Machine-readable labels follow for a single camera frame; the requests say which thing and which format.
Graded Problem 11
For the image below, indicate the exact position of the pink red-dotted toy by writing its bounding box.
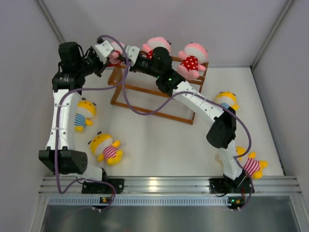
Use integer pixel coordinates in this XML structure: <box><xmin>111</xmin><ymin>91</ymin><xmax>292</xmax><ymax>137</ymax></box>
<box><xmin>108</xmin><ymin>42</ymin><xmax>123</xmax><ymax>67</ymax></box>
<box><xmin>177</xmin><ymin>43</ymin><xmax>208</xmax><ymax>80</ymax></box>
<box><xmin>141</xmin><ymin>37</ymin><xmax>171</xmax><ymax>59</ymax></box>

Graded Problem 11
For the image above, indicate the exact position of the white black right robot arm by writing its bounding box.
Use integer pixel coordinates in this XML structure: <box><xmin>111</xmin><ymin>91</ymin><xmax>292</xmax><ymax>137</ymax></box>
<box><xmin>125</xmin><ymin>46</ymin><xmax>254</xmax><ymax>194</ymax></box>

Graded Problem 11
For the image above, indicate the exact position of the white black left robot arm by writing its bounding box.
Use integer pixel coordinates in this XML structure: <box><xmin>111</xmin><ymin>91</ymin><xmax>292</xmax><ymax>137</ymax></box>
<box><xmin>39</xmin><ymin>41</ymin><xmax>114</xmax><ymax>193</ymax></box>

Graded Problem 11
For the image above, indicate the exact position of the brown wooden shelf rack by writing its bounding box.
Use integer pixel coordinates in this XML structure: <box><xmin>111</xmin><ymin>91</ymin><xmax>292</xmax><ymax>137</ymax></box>
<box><xmin>108</xmin><ymin>57</ymin><xmax>209</xmax><ymax>125</ymax></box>

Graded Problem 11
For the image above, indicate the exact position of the yellow blue-striped toy left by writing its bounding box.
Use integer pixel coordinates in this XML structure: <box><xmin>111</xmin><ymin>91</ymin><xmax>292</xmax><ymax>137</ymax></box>
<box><xmin>74</xmin><ymin>97</ymin><xmax>96</xmax><ymax>132</ymax></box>

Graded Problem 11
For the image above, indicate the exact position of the yellow blue-striped toy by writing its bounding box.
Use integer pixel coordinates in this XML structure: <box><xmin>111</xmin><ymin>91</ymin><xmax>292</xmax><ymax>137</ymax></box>
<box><xmin>74</xmin><ymin>97</ymin><xmax>96</xmax><ymax>132</ymax></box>
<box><xmin>214</xmin><ymin>91</ymin><xmax>239</xmax><ymax>111</ymax></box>

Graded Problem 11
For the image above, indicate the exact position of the yellow pink-striped toy left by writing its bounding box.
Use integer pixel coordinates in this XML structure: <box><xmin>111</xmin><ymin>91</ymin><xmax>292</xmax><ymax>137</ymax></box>
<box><xmin>88</xmin><ymin>131</ymin><xmax>124</xmax><ymax>166</ymax></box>

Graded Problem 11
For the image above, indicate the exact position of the yellow pink-striped toy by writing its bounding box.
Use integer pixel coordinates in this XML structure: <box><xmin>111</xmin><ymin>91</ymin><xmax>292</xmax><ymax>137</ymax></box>
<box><xmin>217</xmin><ymin>146</ymin><xmax>268</xmax><ymax>180</ymax></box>
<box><xmin>88</xmin><ymin>131</ymin><xmax>124</xmax><ymax>166</ymax></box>

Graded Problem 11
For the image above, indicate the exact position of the yellow blue-striped toy right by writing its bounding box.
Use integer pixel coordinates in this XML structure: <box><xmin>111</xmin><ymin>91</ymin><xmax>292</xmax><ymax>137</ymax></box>
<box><xmin>214</xmin><ymin>91</ymin><xmax>239</xmax><ymax>111</ymax></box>

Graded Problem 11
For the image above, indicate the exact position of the yellow pink-striped toy right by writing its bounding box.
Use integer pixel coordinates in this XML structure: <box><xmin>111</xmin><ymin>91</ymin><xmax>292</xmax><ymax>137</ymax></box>
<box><xmin>217</xmin><ymin>146</ymin><xmax>268</xmax><ymax>180</ymax></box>

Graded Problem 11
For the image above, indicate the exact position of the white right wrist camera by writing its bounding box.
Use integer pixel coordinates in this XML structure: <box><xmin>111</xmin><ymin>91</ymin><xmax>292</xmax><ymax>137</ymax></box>
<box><xmin>125</xmin><ymin>45</ymin><xmax>140</xmax><ymax>67</ymax></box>

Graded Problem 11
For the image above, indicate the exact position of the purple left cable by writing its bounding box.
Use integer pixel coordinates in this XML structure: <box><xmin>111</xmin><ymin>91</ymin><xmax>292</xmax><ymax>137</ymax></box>
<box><xmin>55</xmin><ymin>35</ymin><xmax>132</xmax><ymax>211</ymax></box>

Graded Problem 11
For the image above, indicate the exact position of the aluminium front rail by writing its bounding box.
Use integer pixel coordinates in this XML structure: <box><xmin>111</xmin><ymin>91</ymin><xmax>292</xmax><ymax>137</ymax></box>
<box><xmin>38</xmin><ymin>175</ymin><xmax>302</xmax><ymax>195</ymax></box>

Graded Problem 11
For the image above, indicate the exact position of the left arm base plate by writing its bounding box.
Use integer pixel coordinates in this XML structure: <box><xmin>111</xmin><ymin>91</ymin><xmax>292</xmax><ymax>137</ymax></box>
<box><xmin>82</xmin><ymin>178</ymin><xmax>125</xmax><ymax>194</ymax></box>

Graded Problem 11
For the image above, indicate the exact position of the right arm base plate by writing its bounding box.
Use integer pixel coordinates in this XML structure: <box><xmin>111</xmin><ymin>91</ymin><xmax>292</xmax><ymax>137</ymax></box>
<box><xmin>209</xmin><ymin>177</ymin><xmax>254</xmax><ymax>195</ymax></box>

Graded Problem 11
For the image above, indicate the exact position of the perforated grey cable duct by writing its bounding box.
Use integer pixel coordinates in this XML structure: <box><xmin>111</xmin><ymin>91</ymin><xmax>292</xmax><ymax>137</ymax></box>
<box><xmin>47</xmin><ymin>195</ymin><xmax>294</xmax><ymax>206</ymax></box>

